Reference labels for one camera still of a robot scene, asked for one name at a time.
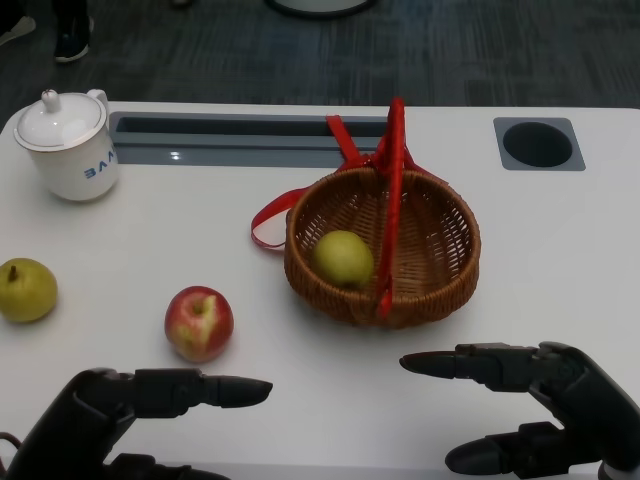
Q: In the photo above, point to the grey round table grommet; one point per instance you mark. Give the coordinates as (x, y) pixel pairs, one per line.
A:
(537, 145)

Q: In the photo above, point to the red apple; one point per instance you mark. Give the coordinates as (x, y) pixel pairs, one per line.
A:
(197, 325)

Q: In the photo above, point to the dark shoe with white sole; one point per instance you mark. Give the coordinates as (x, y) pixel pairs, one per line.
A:
(72, 42)

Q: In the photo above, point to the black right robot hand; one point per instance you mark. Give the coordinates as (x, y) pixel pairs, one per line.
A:
(590, 400)

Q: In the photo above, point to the white ceramic mug blue letters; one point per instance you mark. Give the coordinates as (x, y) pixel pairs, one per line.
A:
(75, 172)

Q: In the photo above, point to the light grey shoe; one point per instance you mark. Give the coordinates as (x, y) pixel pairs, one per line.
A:
(15, 30)

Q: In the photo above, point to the smooth yellow-green pear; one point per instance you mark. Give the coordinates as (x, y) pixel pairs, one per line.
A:
(340, 257)

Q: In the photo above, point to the white mug lid with knob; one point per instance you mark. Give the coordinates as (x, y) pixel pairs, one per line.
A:
(60, 122)

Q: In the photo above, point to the yellow-green pear with brown stem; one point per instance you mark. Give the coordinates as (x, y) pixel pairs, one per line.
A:
(27, 292)

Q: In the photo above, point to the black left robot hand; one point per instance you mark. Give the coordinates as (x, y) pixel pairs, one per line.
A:
(75, 420)

